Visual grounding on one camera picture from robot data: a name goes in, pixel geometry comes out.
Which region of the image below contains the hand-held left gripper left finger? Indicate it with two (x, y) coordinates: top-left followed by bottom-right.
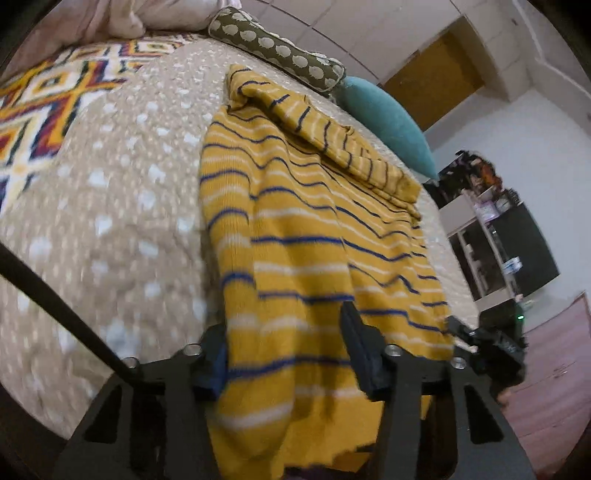
(53, 323), (229, 480)

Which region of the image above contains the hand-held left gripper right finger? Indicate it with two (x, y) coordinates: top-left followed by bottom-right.
(339, 302), (536, 480)

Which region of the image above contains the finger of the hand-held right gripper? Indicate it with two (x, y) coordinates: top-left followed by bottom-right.
(445, 315), (482, 357)

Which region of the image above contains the yellow striped knit sweater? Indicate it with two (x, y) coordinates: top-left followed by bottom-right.
(198, 64), (456, 480)

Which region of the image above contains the pink floor mat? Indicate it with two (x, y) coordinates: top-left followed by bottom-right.
(501, 290), (591, 477)

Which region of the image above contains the white shelf unit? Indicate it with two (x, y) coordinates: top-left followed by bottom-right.
(438, 188), (523, 302)

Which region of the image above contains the black cabinet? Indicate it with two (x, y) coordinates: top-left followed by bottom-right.
(490, 202), (562, 292)

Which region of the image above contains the beige dotted bedspread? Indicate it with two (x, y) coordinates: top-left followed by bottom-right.
(0, 34), (481, 441)

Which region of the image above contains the teal pillow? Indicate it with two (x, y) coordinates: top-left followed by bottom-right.
(333, 76), (440, 182)

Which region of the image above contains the brown wooden door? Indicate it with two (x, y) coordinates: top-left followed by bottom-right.
(382, 34), (486, 133)

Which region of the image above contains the colourful geometric patterned blanket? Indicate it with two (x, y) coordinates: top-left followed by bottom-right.
(0, 34), (197, 210)

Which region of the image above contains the white wardrobe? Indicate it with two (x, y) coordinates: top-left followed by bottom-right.
(240, 0), (468, 88)

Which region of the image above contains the olive shell print pillow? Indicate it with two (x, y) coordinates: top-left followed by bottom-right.
(208, 6), (346, 96)

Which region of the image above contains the pale pink rumpled bedding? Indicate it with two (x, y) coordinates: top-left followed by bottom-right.
(8, 0), (242, 80)

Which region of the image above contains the black strap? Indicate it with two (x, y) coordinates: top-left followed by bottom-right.
(0, 241), (141, 385)

